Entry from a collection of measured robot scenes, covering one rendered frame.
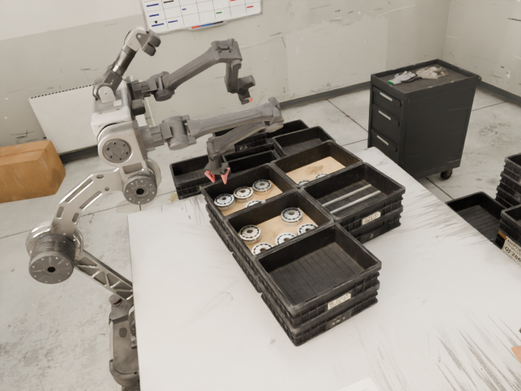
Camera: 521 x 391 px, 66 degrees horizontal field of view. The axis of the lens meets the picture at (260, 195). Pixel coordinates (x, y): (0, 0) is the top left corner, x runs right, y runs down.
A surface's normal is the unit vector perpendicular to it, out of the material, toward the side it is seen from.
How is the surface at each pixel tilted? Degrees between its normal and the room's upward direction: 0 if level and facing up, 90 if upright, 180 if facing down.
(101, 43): 90
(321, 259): 0
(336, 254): 0
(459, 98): 90
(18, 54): 90
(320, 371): 0
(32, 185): 91
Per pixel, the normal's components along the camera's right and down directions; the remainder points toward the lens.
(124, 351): -0.11, -0.80
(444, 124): 0.30, 0.53
